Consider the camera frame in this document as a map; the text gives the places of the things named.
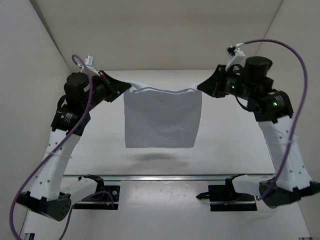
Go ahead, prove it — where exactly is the white skirt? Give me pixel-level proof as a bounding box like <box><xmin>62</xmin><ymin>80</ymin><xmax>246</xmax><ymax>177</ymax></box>
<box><xmin>123</xmin><ymin>81</ymin><xmax>203</xmax><ymax>149</ymax></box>

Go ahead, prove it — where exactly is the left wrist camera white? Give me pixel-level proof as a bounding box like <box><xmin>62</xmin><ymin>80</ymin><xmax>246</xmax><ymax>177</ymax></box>
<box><xmin>84</xmin><ymin>55</ymin><xmax>99</xmax><ymax>76</ymax></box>

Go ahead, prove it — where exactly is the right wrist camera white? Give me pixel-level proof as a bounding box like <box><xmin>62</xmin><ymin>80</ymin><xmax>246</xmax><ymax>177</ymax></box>
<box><xmin>225</xmin><ymin>42</ymin><xmax>246</xmax><ymax>71</ymax></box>

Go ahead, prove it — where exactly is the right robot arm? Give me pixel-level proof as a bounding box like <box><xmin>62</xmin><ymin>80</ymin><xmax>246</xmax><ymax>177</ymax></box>
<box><xmin>197</xmin><ymin>56</ymin><xmax>320</xmax><ymax>208</ymax></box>

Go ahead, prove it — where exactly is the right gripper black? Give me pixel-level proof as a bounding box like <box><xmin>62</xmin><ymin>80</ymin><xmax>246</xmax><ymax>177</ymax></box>
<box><xmin>196</xmin><ymin>65</ymin><xmax>251</xmax><ymax>99</ymax></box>

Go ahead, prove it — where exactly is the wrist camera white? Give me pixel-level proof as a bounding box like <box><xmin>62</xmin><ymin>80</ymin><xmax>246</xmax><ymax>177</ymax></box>
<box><xmin>84</xmin><ymin>55</ymin><xmax>99</xmax><ymax>76</ymax></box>
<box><xmin>225</xmin><ymin>42</ymin><xmax>246</xmax><ymax>71</ymax></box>

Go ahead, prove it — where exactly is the aluminium front rail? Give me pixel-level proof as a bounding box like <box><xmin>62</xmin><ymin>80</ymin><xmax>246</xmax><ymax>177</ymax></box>
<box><xmin>62</xmin><ymin>174</ymin><xmax>276</xmax><ymax>183</ymax></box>

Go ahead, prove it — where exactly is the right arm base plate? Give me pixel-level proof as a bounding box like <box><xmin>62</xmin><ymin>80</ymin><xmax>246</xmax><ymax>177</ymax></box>
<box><xmin>196</xmin><ymin>174</ymin><xmax>258</xmax><ymax>212</ymax></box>

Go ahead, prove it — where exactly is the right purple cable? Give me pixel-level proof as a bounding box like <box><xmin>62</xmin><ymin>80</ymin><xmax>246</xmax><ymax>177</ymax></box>
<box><xmin>209</xmin><ymin>38</ymin><xmax>308</xmax><ymax>208</ymax></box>

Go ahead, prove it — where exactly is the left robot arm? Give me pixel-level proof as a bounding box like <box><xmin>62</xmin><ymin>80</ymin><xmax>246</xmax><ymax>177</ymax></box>
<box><xmin>17</xmin><ymin>70</ymin><xmax>131</xmax><ymax>222</ymax></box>

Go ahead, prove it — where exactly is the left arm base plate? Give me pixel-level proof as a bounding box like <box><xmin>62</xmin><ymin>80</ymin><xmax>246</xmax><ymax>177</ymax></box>
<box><xmin>74</xmin><ymin>174</ymin><xmax>121</xmax><ymax>210</ymax></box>

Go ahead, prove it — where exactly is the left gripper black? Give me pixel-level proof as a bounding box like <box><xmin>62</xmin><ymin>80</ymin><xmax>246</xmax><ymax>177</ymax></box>
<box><xmin>87</xmin><ymin>64</ymin><xmax>134</xmax><ymax>103</ymax></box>

